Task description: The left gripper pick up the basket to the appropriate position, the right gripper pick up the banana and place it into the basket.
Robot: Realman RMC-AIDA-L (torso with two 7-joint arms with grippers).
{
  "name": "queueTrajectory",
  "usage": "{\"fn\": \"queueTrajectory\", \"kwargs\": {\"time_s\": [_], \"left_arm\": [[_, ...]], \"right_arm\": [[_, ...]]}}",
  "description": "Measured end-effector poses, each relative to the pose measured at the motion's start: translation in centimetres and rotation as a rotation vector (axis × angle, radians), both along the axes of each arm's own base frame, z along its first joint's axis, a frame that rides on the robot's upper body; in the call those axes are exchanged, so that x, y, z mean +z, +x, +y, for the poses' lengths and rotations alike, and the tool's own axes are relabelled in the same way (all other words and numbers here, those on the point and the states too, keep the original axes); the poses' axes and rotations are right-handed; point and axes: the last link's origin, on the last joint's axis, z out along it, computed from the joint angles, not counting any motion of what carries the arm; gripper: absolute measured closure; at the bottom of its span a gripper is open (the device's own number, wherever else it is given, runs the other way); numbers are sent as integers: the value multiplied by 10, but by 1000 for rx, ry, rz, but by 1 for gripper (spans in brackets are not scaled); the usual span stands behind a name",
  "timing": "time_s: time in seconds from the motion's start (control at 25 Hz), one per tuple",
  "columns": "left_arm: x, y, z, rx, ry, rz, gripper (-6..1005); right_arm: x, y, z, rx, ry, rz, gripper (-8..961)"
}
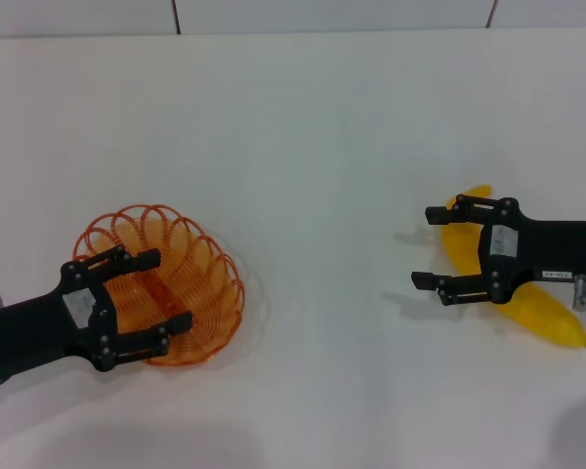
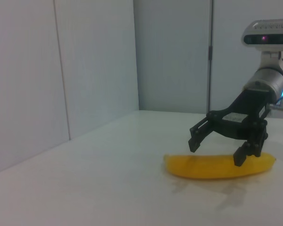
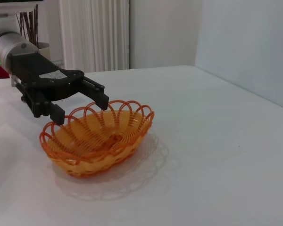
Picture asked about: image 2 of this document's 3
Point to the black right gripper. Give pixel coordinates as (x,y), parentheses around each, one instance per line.
(247,110)

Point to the yellow banana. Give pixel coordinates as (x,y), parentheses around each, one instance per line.
(202,169)

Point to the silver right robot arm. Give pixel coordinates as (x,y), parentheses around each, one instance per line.
(266,80)

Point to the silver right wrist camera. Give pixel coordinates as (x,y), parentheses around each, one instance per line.
(268,35)

